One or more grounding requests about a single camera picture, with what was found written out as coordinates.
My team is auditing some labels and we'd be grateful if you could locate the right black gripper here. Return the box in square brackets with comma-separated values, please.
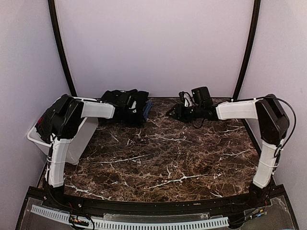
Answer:
[166, 103, 204, 123]

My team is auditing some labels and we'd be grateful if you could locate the black long sleeve shirt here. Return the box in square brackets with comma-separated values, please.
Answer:
[100, 89, 149, 125]

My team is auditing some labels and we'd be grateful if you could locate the blue checked shirt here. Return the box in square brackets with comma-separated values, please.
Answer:
[143, 101, 153, 120]

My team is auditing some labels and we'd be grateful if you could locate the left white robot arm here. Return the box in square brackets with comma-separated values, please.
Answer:
[35, 89, 149, 188]

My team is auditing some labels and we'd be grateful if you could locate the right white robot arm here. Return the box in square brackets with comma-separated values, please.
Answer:
[166, 86, 296, 189]

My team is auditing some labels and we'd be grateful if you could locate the white plastic bin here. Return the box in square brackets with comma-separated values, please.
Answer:
[27, 94, 98, 165]

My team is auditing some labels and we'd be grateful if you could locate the black patterned shirt in bin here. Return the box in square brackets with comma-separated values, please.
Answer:
[35, 107, 55, 144]

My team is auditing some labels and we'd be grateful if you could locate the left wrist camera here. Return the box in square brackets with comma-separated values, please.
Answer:
[129, 101, 137, 113]

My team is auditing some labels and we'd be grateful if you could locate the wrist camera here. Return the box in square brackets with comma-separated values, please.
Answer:
[129, 101, 137, 113]
[179, 91, 194, 107]

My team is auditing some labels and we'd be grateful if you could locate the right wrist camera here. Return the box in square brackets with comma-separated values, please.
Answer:
[179, 91, 194, 107]

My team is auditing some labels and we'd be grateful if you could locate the white slotted cable duct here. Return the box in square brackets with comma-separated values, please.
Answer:
[31, 205, 229, 230]

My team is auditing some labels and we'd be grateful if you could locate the black curved table rail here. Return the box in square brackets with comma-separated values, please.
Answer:
[26, 186, 274, 218]

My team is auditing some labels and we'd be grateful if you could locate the right black frame post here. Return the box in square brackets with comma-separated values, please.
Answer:
[232, 0, 261, 100]

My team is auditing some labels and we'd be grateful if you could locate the black frame post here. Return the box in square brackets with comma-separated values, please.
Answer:
[47, 0, 77, 96]
[232, 0, 261, 100]

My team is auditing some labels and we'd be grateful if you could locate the left black frame post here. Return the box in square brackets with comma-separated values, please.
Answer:
[47, 0, 77, 96]

